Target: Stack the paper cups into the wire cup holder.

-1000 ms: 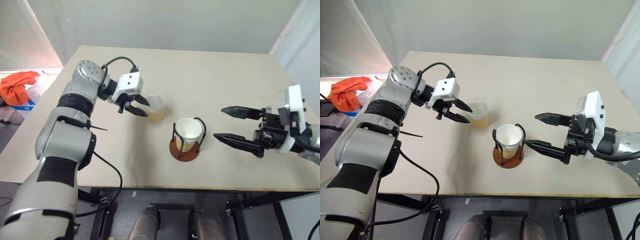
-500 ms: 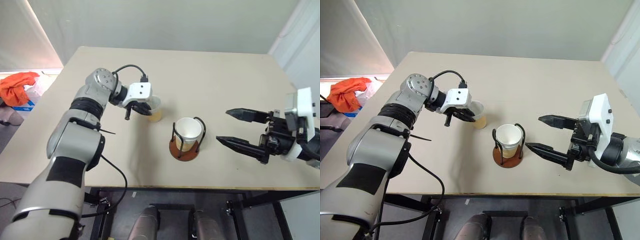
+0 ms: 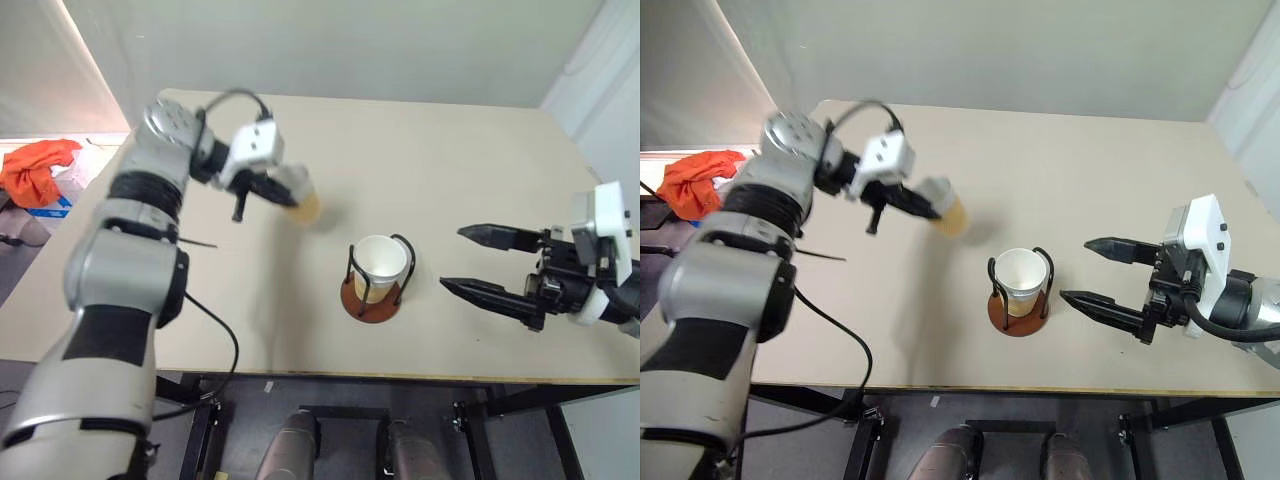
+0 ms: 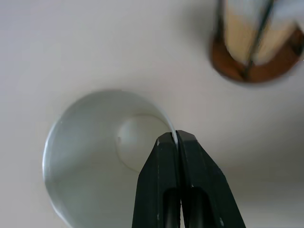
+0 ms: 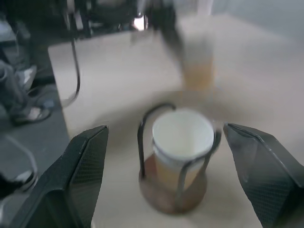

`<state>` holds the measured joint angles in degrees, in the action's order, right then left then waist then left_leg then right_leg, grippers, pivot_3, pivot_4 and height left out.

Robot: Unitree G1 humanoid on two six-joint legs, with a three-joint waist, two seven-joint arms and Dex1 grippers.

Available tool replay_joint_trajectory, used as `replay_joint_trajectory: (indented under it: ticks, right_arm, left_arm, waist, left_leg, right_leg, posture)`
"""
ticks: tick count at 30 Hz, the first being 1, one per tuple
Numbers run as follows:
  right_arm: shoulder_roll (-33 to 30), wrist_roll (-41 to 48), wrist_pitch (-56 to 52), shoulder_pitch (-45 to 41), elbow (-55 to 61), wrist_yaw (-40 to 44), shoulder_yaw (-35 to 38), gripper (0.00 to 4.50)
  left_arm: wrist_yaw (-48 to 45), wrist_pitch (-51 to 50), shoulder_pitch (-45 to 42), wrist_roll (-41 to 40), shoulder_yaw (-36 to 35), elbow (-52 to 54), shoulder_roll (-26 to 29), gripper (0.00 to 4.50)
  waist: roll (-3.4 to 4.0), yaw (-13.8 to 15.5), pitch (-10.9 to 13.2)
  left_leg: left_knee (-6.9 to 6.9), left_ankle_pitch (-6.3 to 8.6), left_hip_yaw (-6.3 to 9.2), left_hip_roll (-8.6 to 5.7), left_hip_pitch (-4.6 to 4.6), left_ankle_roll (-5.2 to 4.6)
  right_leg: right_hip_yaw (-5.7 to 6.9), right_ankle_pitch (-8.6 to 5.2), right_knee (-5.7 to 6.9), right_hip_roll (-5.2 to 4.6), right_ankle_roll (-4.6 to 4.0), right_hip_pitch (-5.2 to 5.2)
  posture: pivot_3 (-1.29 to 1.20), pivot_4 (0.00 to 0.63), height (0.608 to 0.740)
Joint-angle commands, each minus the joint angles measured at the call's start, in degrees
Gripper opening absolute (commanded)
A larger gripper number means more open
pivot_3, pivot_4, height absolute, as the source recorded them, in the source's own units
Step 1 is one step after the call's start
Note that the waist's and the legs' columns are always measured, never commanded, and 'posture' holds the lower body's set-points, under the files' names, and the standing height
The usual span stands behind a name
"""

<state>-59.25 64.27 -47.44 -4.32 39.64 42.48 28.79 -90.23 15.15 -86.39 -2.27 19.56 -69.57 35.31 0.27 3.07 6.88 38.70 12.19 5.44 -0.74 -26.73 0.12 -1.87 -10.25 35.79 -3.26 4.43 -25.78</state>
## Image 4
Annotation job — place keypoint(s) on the tan paper cup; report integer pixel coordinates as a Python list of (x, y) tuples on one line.
[(247, 38)]

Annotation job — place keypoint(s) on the white paper cup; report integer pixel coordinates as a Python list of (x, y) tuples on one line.
[(88, 147)]

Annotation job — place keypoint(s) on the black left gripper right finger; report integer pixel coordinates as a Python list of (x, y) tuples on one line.
[(199, 173)]

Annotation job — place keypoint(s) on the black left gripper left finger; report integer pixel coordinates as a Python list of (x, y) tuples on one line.
[(154, 180)]

